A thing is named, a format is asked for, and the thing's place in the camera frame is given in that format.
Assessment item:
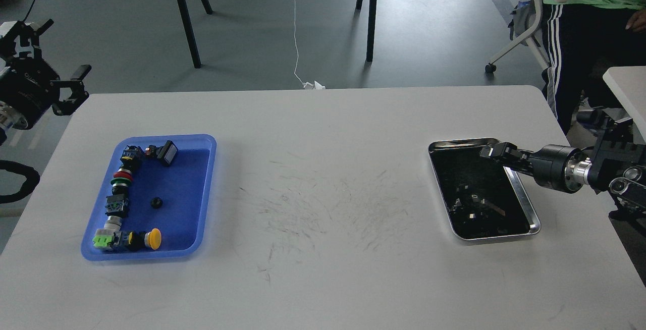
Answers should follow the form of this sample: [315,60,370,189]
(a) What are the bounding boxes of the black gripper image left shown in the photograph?
[1,18,92,130]

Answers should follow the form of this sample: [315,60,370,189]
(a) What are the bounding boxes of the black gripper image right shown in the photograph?
[479,142,591,193]

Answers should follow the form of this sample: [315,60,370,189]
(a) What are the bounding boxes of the silver metal tray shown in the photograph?
[427,138,542,243]

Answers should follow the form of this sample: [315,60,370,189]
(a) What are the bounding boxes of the blue plastic tray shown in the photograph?
[81,134,217,261]

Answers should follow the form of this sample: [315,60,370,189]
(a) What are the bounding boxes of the person's second hand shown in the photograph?
[625,9,646,33]

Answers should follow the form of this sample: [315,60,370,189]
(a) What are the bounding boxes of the white office chair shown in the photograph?
[484,0,550,74]

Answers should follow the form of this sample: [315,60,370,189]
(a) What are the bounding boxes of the red green ringed button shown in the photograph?
[110,166,133,195]

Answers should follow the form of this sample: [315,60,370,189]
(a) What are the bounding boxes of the white side table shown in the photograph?
[603,66,645,142]

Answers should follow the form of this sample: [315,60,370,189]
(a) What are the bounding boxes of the black square push button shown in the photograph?
[144,141,179,167]

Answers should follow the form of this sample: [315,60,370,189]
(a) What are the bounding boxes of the black green contact block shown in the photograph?
[104,194,129,218]

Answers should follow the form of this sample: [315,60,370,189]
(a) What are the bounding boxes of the black table legs left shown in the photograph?
[176,0,213,69]

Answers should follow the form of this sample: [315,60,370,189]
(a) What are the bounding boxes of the black table legs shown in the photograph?
[355,0,380,63]
[176,0,213,69]

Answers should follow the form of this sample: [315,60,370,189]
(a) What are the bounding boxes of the person in green shirt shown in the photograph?
[542,0,645,134]

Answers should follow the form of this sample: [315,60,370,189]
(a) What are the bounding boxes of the yellow mushroom push button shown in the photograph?
[125,228,162,251]

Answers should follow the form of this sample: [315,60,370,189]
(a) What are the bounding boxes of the black table legs right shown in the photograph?
[355,0,380,63]

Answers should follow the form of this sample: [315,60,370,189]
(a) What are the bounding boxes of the black cable loop left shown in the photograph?
[0,160,41,204]

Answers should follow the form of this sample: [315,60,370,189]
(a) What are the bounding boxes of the green white switch block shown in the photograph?
[92,221,122,252]

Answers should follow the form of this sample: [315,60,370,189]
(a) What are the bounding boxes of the white floor cable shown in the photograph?
[275,0,326,90]

